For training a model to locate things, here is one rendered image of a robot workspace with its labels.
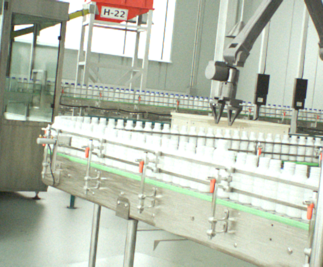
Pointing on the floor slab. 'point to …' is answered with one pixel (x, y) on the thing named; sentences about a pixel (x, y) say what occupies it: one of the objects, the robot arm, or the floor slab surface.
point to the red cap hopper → (140, 7)
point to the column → (229, 7)
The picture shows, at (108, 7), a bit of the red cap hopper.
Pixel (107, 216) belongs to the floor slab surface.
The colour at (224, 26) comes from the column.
